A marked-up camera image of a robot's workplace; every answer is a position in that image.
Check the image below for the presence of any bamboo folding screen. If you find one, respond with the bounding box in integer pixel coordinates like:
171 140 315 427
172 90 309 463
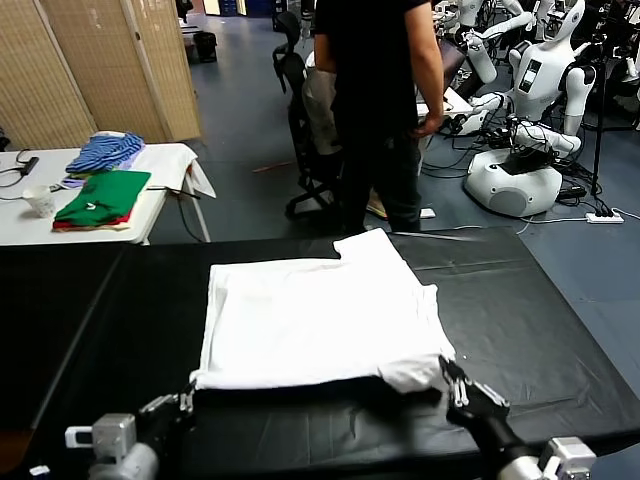
0 0 202 150

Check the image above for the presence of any green t-shirt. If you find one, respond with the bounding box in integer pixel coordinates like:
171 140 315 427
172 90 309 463
53 171 152 226

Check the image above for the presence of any black cable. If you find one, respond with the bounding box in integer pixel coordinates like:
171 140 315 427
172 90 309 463
147 184 211 244

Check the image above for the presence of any white t-shirt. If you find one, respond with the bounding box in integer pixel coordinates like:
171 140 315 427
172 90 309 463
191 228 457 394

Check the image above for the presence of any red garment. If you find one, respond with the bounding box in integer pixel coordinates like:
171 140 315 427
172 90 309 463
52 209 134 232

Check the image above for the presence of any white paper cup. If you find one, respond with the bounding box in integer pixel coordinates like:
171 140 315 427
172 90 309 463
22 184 56 219

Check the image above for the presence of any white humanoid robot with base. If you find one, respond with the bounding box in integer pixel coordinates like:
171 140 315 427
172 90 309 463
462 0 599 219

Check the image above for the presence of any small white desk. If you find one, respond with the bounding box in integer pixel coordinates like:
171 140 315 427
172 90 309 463
415 87 475 220

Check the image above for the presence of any white folding table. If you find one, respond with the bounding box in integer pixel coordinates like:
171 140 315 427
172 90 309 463
0 143 211 247

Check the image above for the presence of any black table cover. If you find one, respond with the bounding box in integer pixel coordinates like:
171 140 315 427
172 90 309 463
0 227 640 480

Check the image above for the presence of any blue striped garment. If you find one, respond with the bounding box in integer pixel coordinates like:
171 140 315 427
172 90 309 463
65 132 146 175

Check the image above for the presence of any seated person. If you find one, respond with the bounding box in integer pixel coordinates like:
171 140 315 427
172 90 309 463
301 49 392 220

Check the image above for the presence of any black trash bin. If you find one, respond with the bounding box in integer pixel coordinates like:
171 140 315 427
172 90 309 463
192 30 219 65

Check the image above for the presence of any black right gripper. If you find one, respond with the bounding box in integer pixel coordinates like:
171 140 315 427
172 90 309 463
439 357 526 454

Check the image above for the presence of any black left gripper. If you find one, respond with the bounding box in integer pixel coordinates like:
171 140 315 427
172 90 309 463
134 380 197 451

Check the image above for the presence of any purple garment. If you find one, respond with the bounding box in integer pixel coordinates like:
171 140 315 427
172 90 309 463
60 149 146 190

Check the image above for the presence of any white draped cloth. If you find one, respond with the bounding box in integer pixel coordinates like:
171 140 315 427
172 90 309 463
130 143 217 199

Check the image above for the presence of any grey laptop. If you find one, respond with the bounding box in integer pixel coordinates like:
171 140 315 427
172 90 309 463
437 38 469 94

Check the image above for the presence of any standing person in black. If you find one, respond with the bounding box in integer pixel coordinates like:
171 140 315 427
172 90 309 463
313 0 446 234

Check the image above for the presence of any black tripod stand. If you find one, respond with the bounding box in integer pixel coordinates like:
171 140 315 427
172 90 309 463
584 29 640 199

